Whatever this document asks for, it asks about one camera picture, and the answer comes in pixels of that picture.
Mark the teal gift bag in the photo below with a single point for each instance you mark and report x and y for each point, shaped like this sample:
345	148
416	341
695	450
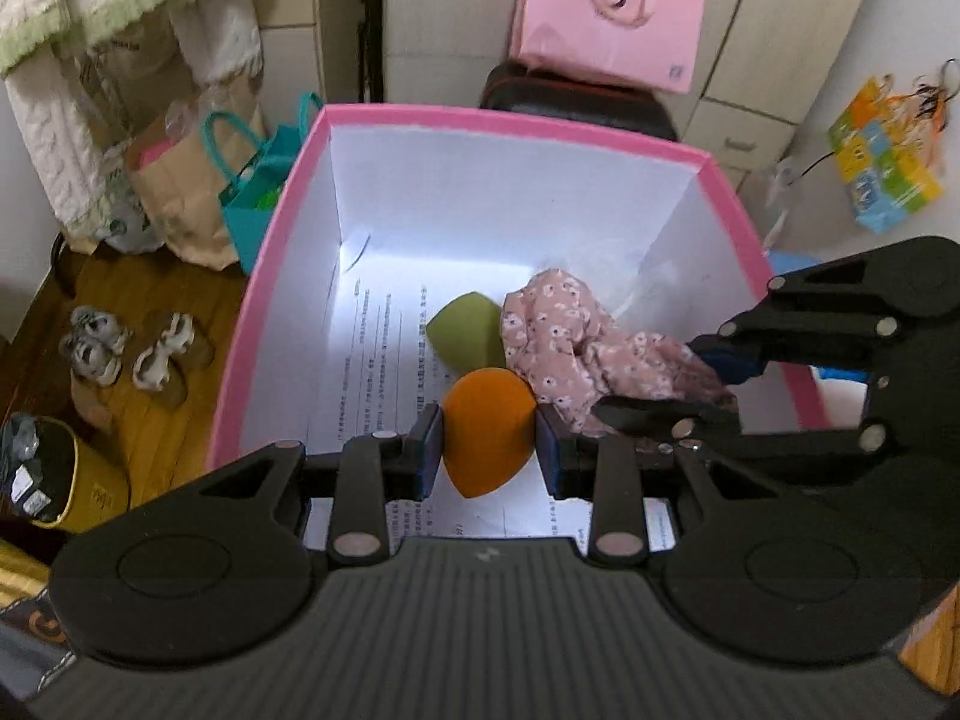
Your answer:
251	217

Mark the white wardrobe cabinet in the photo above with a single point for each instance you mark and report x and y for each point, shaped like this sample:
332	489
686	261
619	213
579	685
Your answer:
757	30

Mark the white fleece jacket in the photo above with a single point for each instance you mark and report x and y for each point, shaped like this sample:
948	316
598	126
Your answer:
52	90

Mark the small grey white shoe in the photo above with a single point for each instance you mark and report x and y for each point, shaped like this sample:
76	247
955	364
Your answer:
101	322
178	331
90	364
157	375

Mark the orange makeup sponge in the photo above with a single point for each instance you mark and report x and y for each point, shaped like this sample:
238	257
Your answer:
487	420

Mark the clear plastic bag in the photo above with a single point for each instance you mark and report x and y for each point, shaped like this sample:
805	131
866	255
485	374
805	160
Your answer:
784	187

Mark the yellow waste bin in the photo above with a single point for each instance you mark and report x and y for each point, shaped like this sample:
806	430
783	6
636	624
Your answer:
82	487

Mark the colourful cartoon gift bag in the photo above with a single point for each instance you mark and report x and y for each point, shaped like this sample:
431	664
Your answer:
881	157

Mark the pink floral cloth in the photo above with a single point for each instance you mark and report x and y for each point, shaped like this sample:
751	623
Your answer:
570	345

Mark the black suitcase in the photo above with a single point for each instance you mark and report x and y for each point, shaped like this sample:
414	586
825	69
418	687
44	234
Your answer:
570	101

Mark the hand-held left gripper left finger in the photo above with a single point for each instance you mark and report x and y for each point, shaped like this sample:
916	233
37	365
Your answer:
426	454

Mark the printed paper sheet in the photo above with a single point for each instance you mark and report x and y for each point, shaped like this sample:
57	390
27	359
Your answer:
375	360

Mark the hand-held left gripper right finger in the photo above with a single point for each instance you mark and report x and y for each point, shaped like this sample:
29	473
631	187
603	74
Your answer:
547	457

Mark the brown paper bag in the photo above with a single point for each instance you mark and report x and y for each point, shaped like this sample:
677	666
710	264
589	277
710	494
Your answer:
180	202

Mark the pink shopping bag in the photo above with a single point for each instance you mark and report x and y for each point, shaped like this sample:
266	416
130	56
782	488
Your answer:
600	7

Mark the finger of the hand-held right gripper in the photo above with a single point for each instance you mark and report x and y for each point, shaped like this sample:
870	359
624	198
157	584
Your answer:
652	414
739	364

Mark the green makeup sponge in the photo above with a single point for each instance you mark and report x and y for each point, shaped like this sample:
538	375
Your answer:
465	330

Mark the pink cardboard box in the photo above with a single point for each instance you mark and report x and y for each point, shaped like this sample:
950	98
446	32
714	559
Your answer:
480	195

